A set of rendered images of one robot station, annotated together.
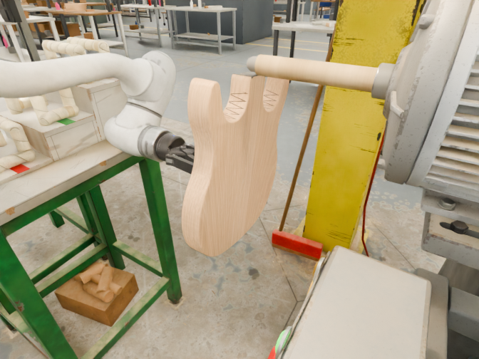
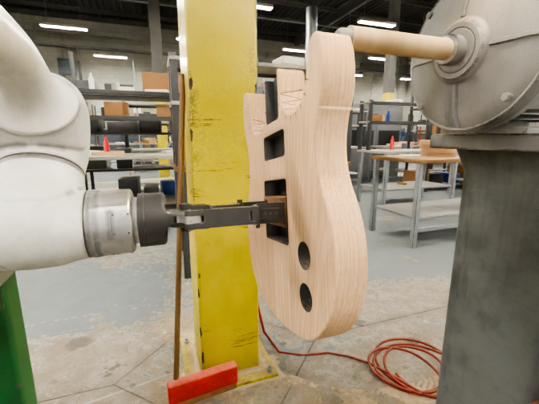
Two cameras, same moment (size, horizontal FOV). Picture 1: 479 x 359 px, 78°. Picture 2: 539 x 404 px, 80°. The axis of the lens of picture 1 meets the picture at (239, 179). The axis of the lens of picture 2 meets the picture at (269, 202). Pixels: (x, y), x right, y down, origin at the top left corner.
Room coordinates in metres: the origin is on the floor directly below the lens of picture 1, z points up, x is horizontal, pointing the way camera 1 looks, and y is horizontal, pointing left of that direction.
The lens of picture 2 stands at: (0.29, 0.42, 1.11)
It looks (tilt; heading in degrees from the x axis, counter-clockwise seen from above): 12 degrees down; 309
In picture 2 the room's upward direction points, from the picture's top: straight up
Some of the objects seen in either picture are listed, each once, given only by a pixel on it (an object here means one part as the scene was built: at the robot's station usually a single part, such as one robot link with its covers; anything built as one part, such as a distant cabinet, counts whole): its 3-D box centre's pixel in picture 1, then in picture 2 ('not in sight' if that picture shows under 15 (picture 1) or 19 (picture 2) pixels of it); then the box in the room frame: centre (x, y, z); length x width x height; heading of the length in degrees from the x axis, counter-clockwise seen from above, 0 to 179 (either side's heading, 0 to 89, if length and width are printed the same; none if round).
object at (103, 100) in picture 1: (89, 102); not in sight; (1.01, 0.52, 1.02); 0.27 x 0.15 x 0.17; 59
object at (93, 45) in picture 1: (86, 44); not in sight; (1.05, 0.50, 1.20); 0.20 x 0.03 x 0.03; 58
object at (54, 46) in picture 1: (63, 48); not in sight; (0.98, 0.54, 1.20); 0.20 x 0.03 x 0.03; 58
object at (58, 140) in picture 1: (50, 127); not in sight; (0.88, 0.61, 0.98); 0.27 x 0.16 x 0.09; 59
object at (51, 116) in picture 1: (60, 113); not in sight; (0.83, 0.53, 1.04); 0.11 x 0.03 x 0.03; 149
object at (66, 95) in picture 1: (68, 100); not in sight; (0.87, 0.51, 1.07); 0.03 x 0.03 x 0.09
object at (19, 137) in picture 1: (22, 144); not in sight; (0.74, 0.60, 0.99); 0.03 x 0.03 x 0.09
